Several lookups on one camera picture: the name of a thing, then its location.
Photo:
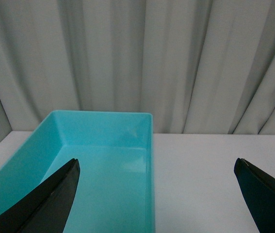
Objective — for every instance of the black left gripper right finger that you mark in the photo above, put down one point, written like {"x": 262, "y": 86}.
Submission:
{"x": 258, "y": 190}

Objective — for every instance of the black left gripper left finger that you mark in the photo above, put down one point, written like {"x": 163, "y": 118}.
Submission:
{"x": 46, "y": 208}

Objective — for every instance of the turquoise plastic storage bin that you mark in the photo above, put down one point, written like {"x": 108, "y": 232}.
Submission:
{"x": 115, "y": 192}

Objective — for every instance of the grey pleated curtain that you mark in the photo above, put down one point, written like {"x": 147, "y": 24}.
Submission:
{"x": 198, "y": 66}

